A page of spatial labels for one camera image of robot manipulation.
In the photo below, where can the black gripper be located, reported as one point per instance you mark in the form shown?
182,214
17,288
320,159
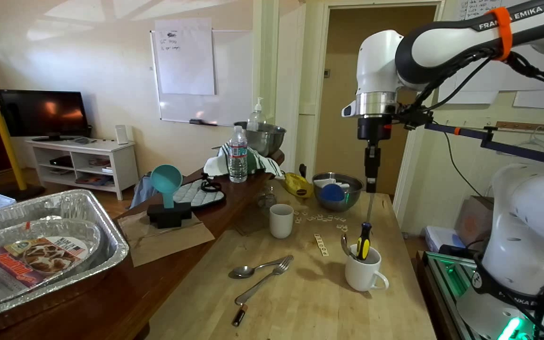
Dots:
373,135

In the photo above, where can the green lit robot base platform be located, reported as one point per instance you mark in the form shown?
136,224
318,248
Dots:
452,276

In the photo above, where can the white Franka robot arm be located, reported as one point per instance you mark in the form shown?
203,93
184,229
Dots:
524,208

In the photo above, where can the steel mixing bowl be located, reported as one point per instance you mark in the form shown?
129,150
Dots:
348,199

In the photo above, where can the blue ladle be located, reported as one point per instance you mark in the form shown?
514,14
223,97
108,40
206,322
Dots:
331,193

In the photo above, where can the white folded napkin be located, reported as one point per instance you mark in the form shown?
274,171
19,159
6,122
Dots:
325,182

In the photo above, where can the metal spoon in mug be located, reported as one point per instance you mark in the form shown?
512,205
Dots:
346,244

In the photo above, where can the small wooden domino piece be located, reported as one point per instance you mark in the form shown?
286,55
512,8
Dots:
320,246

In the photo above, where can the white mug holding tools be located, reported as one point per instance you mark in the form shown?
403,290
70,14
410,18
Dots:
363,275

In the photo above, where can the empty white mug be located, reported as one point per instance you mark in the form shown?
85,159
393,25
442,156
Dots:
282,222

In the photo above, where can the crushed clear plastic bottle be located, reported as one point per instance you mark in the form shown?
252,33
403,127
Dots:
265,197

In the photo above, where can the large steel pot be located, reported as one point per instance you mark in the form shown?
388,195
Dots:
269,139

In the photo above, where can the green white striped towel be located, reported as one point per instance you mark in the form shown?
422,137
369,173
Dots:
263,163

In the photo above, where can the clear pump soap bottle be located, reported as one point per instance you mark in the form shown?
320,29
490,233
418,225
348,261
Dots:
255,116

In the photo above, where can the clear plastic water bottle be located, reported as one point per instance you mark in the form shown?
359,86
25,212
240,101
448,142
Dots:
238,157

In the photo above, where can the metal fork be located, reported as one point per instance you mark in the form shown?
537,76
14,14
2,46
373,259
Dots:
255,292

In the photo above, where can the teal plastic scoop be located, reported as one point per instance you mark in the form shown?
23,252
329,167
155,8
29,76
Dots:
167,180

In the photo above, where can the small black box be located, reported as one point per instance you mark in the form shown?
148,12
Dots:
169,216

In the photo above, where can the brown cardboard piece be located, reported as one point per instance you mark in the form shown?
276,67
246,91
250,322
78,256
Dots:
170,242

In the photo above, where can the white paper sheet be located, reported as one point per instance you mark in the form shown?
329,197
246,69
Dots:
184,59

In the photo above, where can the small white device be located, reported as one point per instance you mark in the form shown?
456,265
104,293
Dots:
123,133

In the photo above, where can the aluminium foil tray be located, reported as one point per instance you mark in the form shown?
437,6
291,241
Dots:
104,224

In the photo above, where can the dark brown wooden table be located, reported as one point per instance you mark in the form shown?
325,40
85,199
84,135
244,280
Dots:
114,290

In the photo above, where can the white television stand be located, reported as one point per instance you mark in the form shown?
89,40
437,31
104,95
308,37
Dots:
84,152

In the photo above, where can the black flat television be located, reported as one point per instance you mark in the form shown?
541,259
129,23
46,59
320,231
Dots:
42,114

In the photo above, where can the packaged food tray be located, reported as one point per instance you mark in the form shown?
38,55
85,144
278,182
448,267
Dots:
42,258

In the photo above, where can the yellow pole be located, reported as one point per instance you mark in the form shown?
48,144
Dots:
8,152

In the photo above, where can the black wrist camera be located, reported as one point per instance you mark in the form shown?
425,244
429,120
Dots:
414,116

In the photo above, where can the black camera clamp bar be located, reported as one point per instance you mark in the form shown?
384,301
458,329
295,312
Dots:
510,148

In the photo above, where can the white wall whiteboard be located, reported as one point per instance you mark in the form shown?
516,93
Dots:
235,82

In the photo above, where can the white wall poster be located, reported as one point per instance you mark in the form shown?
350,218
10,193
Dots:
467,8

